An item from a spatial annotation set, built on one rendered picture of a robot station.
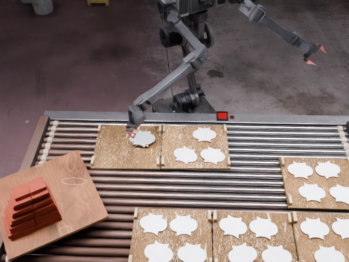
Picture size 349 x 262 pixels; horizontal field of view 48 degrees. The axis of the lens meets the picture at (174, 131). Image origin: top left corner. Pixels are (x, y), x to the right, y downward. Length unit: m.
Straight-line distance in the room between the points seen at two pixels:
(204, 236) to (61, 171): 0.86
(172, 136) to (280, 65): 2.49
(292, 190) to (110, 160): 1.07
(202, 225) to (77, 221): 0.64
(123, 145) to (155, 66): 2.24
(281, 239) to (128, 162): 0.96
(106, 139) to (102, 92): 1.83
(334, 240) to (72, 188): 1.38
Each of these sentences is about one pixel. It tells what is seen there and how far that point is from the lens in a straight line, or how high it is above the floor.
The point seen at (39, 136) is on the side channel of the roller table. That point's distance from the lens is 2.63.
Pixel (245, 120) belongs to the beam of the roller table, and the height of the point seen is 0.92.
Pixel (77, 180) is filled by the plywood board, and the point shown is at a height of 1.04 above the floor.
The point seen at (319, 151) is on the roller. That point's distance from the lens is 2.58.
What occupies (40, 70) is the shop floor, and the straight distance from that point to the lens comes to 4.80.
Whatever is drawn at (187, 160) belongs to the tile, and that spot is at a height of 0.94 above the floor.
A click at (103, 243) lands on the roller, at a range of 2.12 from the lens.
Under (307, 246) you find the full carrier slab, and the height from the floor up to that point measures 0.94.
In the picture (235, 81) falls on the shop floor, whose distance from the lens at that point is 4.40.
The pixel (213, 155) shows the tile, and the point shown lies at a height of 0.94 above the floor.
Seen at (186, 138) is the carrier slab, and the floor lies 0.94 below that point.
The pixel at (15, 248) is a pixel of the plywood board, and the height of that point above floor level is 1.04.
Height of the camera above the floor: 2.77
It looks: 47 degrees down
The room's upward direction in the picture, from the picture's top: 1 degrees counter-clockwise
